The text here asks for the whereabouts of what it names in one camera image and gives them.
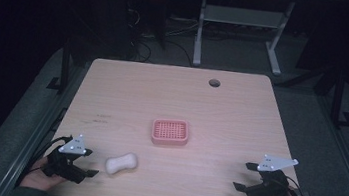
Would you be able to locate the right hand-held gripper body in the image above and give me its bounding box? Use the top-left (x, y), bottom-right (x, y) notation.
top-left (244, 152), bottom-right (300, 196)

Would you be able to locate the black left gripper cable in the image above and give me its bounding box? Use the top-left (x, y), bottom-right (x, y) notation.
top-left (22, 130), bottom-right (74, 182)

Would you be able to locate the white soap bar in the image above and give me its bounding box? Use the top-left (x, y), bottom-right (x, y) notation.
top-left (104, 149), bottom-right (140, 179)

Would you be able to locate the black metal stand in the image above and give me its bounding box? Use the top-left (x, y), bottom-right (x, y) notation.
top-left (327, 67), bottom-right (349, 129)
top-left (45, 37), bottom-right (77, 95)

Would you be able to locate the white metal table frame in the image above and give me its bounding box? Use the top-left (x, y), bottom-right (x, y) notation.
top-left (191, 0), bottom-right (297, 78)

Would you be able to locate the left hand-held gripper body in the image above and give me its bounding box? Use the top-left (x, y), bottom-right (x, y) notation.
top-left (40, 130), bottom-right (92, 186)

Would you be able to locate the person's left hand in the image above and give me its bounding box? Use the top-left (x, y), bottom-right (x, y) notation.
top-left (19, 154), bottom-right (69, 195)

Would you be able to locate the dark round table grommet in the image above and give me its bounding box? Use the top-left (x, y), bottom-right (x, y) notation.
top-left (207, 77), bottom-right (222, 89)

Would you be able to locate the tangle of floor cables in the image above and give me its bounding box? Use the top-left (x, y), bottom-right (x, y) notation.
top-left (120, 6), bottom-right (204, 69)

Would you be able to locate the pink soap dish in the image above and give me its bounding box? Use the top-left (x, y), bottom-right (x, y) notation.
top-left (149, 116), bottom-right (192, 149)

